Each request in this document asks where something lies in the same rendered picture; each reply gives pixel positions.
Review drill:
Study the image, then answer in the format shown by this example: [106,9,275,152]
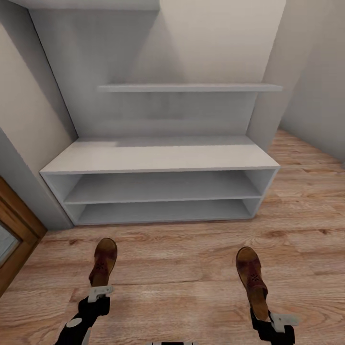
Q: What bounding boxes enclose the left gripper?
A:
[78,297,110,321]

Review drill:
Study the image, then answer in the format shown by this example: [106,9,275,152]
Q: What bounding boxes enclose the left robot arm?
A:
[55,286,115,345]

